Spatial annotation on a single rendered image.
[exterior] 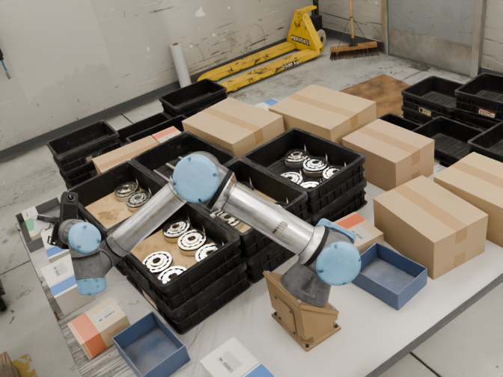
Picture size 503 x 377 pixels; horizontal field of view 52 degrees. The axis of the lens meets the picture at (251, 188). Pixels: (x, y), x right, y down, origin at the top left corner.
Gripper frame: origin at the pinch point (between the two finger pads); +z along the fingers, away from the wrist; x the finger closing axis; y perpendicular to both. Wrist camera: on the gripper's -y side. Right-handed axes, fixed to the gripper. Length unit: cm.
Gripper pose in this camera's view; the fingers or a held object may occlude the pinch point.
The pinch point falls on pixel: (56, 218)
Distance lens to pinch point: 172.6
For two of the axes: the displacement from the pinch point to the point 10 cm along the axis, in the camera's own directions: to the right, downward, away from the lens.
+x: 8.2, 1.8, 5.5
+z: -5.5, -0.5, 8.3
